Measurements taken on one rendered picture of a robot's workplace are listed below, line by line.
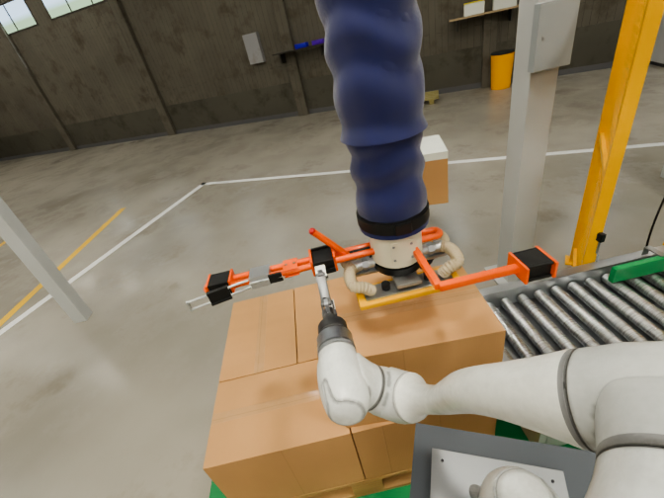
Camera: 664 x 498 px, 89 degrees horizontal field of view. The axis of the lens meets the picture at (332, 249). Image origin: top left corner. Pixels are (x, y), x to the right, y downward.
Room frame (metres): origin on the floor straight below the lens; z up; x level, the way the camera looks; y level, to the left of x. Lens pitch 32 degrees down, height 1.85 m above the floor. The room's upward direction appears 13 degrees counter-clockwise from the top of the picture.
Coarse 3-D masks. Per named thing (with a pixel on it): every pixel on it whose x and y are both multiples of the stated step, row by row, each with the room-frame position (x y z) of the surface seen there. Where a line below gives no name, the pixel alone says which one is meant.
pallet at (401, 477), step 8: (400, 472) 0.73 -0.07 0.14; (408, 472) 0.77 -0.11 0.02; (368, 480) 0.73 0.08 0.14; (376, 480) 0.73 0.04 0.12; (384, 480) 0.76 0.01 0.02; (392, 480) 0.75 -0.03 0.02; (400, 480) 0.75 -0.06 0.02; (408, 480) 0.74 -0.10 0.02; (336, 488) 0.73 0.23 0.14; (344, 488) 0.77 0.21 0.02; (352, 488) 0.73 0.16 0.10; (360, 488) 0.73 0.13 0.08; (368, 488) 0.73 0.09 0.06; (376, 488) 0.73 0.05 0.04; (384, 488) 0.73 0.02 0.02; (392, 488) 0.73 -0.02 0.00; (296, 496) 0.73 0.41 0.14; (304, 496) 0.73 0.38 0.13; (312, 496) 0.77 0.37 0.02; (320, 496) 0.76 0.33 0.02; (328, 496) 0.75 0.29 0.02; (336, 496) 0.74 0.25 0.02; (344, 496) 0.74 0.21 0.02; (352, 496) 0.73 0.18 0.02; (360, 496) 0.73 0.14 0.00
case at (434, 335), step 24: (336, 288) 1.13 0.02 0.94; (456, 288) 0.96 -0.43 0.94; (360, 312) 0.95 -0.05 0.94; (384, 312) 0.92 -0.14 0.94; (408, 312) 0.89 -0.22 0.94; (432, 312) 0.87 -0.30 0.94; (456, 312) 0.84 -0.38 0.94; (480, 312) 0.81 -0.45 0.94; (360, 336) 0.84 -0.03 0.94; (384, 336) 0.81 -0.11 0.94; (408, 336) 0.79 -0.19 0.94; (432, 336) 0.76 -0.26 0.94; (456, 336) 0.74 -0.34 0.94; (480, 336) 0.72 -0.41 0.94; (504, 336) 0.72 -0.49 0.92; (384, 360) 0.74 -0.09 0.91; (408, 360) 0.74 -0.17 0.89; (432, 360) 0.73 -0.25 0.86; (456, 360) 0.73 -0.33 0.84; (480, 360) 0.72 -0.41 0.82
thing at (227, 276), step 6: (210, 276) 0.96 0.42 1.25; (216, 276) 0.95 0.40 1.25; (222, 276) 0.95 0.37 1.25; (228, 276) 0.94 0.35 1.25; (210, 282) 0.93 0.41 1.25; (216, 282) 0.92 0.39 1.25; (222, 282) 0.91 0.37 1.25; (228, 282) 0.91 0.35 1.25; (210, 288) 0.91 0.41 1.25; (216, 288) 0.91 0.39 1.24
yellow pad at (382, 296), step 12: (420, 276) 0.86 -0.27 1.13; (456, 276) 0.83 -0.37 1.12; (384, 288) 0.83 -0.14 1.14; (396, 288) 0.83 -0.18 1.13; (408, 288) 0.82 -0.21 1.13; (420, 288) 0.81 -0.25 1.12; (432, 288) 0.80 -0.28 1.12; (360, 300) 0.82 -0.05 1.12; (372, 300) 0.81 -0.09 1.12; (384, 300) 0.80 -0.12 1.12; (396, 300) 0.79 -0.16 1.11
